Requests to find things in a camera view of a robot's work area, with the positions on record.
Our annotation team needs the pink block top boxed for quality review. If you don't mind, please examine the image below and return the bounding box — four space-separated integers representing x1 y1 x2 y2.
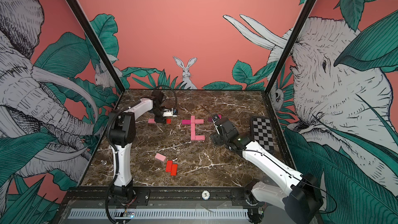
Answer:
195 119 204 124

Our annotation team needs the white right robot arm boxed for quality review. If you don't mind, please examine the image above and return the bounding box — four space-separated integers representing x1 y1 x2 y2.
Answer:
210 115 323 224

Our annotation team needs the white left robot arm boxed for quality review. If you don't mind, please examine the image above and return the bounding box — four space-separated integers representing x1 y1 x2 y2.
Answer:
106 90 165 204

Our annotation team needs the checkerboard calibration plate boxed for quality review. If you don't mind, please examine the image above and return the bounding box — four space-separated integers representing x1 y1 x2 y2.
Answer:
250 116 275 153

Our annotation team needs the red row block left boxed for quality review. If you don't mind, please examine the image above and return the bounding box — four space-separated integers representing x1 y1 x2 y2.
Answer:
171 164 178 176

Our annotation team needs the black corrugated cable hose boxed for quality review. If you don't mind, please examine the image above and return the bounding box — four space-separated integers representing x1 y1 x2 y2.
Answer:
153 84 178 110

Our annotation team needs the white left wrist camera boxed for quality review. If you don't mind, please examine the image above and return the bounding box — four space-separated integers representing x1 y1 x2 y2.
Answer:
163 108 178 118

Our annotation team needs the black front frame rail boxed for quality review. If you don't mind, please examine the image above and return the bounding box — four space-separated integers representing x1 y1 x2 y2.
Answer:
62 186 250 207

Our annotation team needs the black left corner frame post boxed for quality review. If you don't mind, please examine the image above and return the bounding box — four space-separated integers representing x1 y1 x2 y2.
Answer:
66 0 125 94

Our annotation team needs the black corner frame post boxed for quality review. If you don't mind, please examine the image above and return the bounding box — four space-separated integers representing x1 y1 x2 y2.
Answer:
265 0 317 94
66 0 125 94

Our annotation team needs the white slotted cable duct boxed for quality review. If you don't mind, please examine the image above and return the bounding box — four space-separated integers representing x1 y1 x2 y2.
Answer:
67 208 249 220

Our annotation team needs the black right corner frame post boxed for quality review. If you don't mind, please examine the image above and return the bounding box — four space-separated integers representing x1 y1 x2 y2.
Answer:
265 0 317 94

